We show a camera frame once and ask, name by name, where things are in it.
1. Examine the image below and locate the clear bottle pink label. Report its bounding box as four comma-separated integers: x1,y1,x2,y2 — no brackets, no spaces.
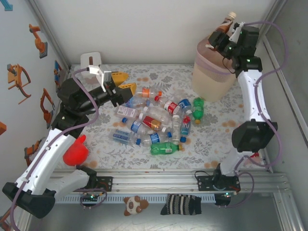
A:
116,105,144,120

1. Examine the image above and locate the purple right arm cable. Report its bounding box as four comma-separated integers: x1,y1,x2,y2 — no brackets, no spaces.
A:
215,21,288,209

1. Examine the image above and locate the brown drink bottle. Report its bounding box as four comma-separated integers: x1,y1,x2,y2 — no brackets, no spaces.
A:
217,11,238,34

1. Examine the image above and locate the clear bottle red label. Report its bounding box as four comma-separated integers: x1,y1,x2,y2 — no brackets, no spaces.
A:
154,95,181,114

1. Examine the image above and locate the black white striped sock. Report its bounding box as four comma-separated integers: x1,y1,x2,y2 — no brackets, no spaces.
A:
160,193,202,216

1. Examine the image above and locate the orange claw wall sticker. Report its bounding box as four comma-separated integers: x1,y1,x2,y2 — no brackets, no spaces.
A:
6,64,32,104

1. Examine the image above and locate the floral table cloth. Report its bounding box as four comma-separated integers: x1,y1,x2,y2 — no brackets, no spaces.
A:
54,64,257,170

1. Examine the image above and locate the clear bottle light blue label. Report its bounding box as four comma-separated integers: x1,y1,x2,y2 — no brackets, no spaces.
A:
125,96,151,108

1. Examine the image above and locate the green bottle white label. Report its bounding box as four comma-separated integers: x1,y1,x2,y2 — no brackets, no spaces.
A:
150,141,183,156

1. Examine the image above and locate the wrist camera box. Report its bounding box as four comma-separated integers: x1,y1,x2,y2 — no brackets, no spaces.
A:
228,21,246,42
88,64,113,92

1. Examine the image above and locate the small green bottle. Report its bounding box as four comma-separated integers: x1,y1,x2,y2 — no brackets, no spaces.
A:
192,97,205,125

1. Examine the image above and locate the bottle dark blue label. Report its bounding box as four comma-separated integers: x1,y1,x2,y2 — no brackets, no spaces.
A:
109,128,142,146

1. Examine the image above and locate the clear bottle orange label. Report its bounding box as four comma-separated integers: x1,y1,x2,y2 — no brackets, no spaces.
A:
135,87,163,98

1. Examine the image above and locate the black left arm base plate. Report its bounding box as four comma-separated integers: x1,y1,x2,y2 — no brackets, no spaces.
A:
69,176,114,193

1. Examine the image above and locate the white tissue box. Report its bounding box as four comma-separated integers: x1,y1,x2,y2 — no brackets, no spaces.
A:
80,51,106,84

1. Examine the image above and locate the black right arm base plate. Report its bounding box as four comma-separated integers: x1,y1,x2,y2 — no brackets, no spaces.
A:
197,175,241,193

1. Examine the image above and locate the clear bottle no label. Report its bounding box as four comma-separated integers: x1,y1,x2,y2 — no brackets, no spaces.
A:
143,105,174,123

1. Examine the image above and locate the aluminium front rail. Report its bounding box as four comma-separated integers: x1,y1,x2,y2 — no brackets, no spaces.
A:
23,168,292,194

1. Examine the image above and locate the Fiji water bottle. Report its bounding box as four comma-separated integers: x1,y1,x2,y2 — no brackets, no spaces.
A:
180,115,192,143

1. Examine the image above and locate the blue orange wall sticker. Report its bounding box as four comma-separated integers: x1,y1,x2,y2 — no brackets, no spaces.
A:
54,60,63,93

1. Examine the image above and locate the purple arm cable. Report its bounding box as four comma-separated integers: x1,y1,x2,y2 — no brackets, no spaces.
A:
215,21,288,209
9,67,108,231

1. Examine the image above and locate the aluminium corner post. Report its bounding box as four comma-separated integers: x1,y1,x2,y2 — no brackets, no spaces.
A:
240,0,288,72
25,0,72,73

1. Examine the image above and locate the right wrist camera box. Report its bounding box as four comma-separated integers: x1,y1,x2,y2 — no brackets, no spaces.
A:
228,21,246,42

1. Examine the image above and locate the beige bin with pink bag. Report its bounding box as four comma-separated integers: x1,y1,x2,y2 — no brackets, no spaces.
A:
192,38,239,103

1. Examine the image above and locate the slim clear bottle white cap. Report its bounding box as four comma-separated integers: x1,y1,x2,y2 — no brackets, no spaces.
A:
171,114,181,142

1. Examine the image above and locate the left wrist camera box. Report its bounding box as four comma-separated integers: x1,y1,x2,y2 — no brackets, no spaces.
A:
88,64,113,92

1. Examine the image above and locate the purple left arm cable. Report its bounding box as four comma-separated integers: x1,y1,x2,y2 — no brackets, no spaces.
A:
9,67,108,231

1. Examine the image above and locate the bottle red gold label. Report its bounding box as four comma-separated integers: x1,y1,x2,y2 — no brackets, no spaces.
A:
141,115,168,132

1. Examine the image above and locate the panda plush toy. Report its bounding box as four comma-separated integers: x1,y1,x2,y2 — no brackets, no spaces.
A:
123,195,150,217

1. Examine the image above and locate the white perforated cable duct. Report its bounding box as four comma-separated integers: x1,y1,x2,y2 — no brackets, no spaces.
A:
54,194,216,205

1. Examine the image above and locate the controller board with LED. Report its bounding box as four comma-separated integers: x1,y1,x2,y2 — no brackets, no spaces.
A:
215,192,233,205
80,193,103,202

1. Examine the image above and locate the small bottle blue label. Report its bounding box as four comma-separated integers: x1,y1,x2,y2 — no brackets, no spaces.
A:
178,98,194,116

